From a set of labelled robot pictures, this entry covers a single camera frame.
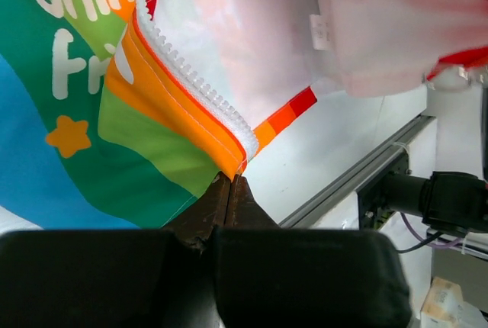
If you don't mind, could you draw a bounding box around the cardboard box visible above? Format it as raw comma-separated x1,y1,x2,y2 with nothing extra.
420,277,487,328

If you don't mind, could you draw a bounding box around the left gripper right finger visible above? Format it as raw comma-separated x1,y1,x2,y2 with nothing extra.
212,177,413,327

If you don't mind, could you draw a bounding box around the aluminium table frame rail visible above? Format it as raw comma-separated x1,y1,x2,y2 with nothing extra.
279,115,434,228

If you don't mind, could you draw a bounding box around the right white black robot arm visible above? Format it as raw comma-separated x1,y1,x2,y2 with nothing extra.
357,153,487,237

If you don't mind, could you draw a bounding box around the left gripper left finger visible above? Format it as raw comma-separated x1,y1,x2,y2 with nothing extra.
1,175,231,327

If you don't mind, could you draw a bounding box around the rainbow hooded kids jacket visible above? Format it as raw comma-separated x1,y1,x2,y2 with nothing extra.
1,0,487,229

